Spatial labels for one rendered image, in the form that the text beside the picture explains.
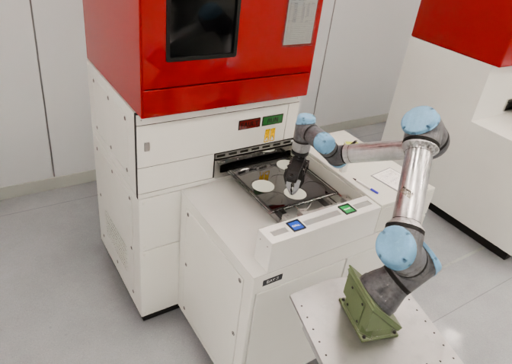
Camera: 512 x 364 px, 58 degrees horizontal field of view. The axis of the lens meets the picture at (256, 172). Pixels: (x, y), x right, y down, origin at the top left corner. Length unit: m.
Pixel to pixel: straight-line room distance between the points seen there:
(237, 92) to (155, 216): 0.68
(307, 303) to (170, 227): 0.85
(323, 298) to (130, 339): 1.21
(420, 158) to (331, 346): 0.65
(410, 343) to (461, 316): 1.47
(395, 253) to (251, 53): 1.00
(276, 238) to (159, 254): 0.80
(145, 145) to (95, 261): 1.24
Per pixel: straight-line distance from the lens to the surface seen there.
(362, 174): 2.15
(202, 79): 1.85
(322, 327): 1.60
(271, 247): 1.65
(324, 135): 1.72
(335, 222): 1.80
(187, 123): 1.96
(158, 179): 2.04
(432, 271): 1.54
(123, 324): 2.64
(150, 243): 2.23
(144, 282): 2.38
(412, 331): 1.70
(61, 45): 3.27
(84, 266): 2.98
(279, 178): 2.12
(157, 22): 1.71
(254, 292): 1.76
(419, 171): 1.49
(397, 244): 1.39
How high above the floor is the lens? 2.00
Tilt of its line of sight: 31 degrees down
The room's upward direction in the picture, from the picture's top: 7 degrees clockwise
